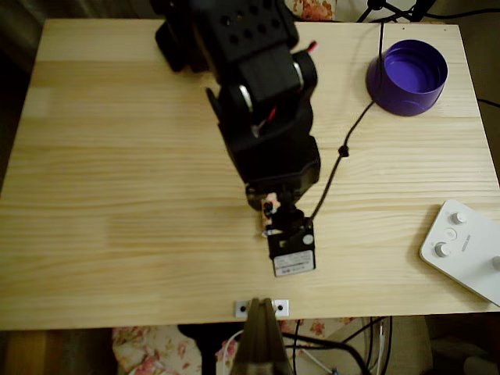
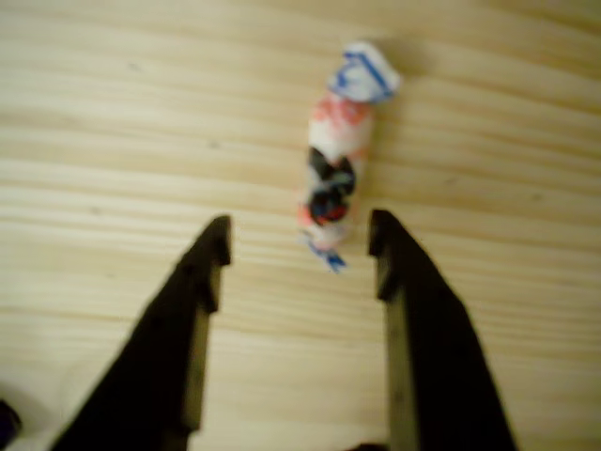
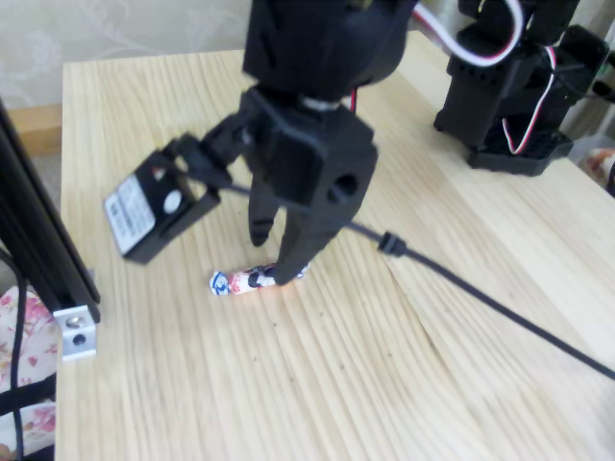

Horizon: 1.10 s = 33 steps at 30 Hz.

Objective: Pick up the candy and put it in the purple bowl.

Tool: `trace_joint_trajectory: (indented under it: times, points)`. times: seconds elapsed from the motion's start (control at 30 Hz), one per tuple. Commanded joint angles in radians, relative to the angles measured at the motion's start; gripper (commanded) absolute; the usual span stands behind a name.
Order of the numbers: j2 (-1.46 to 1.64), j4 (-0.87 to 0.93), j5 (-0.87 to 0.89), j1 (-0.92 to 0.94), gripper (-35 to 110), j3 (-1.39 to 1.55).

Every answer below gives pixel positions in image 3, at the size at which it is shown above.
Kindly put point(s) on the white blue candy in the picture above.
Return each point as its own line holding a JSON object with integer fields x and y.
{"x": 240, "y": 283}

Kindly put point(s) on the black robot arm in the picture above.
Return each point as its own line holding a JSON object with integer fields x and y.
{"x": 327, "y": 38}

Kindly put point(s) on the floral fabric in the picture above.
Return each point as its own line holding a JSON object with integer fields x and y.
{"x": 41, "y": 331}
{"x": 600, "y": 163}

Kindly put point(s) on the silver corner bracket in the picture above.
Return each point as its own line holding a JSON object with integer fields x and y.
{"x": 77, "y": 341}

